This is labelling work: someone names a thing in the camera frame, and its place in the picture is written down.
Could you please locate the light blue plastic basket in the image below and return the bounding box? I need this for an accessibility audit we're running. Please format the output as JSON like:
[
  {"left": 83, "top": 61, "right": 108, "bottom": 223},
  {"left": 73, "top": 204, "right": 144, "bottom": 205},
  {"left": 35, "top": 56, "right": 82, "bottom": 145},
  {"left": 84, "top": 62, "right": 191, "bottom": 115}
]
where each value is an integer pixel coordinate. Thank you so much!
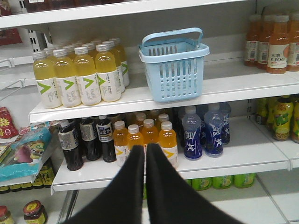
[{"left": 139, "top": 28, "right": 210, "bottom": 103}]

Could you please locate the orange vitamin drink bottle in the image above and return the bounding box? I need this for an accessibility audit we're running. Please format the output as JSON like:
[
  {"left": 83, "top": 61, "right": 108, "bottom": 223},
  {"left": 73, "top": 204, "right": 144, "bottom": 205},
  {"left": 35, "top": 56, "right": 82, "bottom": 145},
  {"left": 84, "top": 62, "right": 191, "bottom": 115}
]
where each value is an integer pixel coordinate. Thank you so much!
[
  {"left": 113, "top": 120, "right": 129, "bottom": 167},
  {"left": 142, "top": 119, "right": 159, "bottom": 145},
  {"left": 127, "top": 124, "right": 145, "bottom": 151},
  {"left": 159, "top": 121, "right": 178, "bottom": 168}
]

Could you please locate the red lid sauce jar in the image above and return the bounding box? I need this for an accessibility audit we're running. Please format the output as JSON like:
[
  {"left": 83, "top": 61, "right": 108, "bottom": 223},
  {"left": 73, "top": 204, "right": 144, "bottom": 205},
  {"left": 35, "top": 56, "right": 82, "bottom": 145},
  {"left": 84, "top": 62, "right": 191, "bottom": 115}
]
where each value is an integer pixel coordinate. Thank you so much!
[{"left": 23, "top": 200, "right": 48, "bottom": 224}]

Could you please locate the blue sports drink bottle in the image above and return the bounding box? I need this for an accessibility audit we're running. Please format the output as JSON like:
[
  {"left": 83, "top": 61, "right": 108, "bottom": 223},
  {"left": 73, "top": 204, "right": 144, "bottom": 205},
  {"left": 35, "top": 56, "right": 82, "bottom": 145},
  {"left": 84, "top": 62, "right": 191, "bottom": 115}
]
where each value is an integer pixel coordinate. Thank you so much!
[
  {"left": 182, "top": 105, "right": 202, "bottom": 161},
  {"left": 220, "top": 102, "right": 231, "bottom": 145},
  {"left": 204, "top": 103, "right": 223, "bottom": 157}
]

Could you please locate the green tea bottle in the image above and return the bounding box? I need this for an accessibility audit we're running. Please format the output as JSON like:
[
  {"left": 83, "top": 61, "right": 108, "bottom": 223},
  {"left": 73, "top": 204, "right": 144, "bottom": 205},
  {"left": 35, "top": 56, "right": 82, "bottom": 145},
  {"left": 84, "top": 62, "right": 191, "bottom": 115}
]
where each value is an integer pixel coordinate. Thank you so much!
[
  {"left": 192, "top": 177, "right": 212, "bottom": 191},
  {"left": 234, "top": 173, "right": 256, "bottom": 188},
  {"left": 212, "top": 175, "right": 233, "bottom": 189}
]

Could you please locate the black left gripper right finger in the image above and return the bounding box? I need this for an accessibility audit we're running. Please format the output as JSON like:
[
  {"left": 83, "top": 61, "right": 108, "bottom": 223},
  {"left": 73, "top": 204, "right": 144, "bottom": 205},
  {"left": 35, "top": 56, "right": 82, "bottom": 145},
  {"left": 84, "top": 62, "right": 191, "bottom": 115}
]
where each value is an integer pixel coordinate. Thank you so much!
[{"left": 146, "top": 143, "right": 240, "bottom": 224}]

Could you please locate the dark tea bottle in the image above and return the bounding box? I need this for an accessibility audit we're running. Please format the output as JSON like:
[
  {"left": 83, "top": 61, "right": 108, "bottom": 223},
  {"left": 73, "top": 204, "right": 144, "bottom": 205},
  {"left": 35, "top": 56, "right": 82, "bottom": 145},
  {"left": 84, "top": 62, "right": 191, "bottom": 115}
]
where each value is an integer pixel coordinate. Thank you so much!
[
  {"left": 96, "top": 115, "right": 116, "bottom": 163},
  {"left": 79, "top": 117, "right": 101, "bottom": 161},
  {"left": 58, "top": 120, "right": 84, "bottom": 171}
]

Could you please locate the pale yellow drink bottle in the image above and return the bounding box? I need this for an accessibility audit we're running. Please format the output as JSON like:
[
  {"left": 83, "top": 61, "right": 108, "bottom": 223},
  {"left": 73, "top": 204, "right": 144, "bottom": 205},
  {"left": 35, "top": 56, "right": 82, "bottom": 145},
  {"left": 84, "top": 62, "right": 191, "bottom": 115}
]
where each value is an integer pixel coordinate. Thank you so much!
[
  {"left": 74, "top": 47, "right": 101, "bottom": 105},
  {"left": 95, "top": 43, "right": 121, "bottom": 102},
  {"left": 53, "top": 49, "right": 81, "bottom": 107},
  {"left": 33, "top": 50, "right": 62, "bottom": 109}
]

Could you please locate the orange C100 juice bottle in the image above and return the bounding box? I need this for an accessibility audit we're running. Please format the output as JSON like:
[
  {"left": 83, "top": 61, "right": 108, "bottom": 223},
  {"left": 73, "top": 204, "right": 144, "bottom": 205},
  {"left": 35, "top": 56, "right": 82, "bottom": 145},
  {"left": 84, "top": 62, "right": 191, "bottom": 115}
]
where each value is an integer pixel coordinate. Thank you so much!
[
  {"left": 256, "top": 14, "right": 275, "bottom": 70},
  {"left": 266, "top": 15, "right": 290, "bottom": 74},
  {"left": 286, "top": 12, "right": 299, "bottom": 72}
]

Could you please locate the yellow lemon tea bottle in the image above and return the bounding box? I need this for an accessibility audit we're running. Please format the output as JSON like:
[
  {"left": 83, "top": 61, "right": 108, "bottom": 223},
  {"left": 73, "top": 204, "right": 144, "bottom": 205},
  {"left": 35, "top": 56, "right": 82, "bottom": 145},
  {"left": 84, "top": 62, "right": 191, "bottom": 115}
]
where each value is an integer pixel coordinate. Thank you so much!
[
  {"left": 255, "top": 98, "right": 268, "bottom": 125},
  {"left": 273, "top": 95, "right": 294, "bottom": 141}
]

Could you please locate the teal snack bag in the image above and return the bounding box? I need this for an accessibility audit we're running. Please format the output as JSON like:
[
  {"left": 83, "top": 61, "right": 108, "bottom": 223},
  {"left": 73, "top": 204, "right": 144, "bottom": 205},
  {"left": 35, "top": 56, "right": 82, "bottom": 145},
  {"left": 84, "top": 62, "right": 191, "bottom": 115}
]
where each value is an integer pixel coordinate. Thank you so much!
[{"left": 0, "top": 126, "right": 56, "bottom": 182}]

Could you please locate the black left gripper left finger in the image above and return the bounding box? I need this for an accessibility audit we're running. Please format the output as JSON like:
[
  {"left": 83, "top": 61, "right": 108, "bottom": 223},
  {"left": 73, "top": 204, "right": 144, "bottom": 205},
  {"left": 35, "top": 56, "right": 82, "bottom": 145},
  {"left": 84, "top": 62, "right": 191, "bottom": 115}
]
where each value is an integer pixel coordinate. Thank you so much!
[{"left": 65, "top": 145, "right": 145, "bottom": 224}]

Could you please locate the white metal shelving unit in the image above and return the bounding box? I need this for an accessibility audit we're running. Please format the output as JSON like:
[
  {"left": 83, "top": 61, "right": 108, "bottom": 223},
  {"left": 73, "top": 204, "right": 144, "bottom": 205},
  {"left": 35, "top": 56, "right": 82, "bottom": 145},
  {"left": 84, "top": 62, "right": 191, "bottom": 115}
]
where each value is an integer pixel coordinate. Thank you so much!
[{"left": 0, "top": 0, "right": 299, "bottom": 224}]

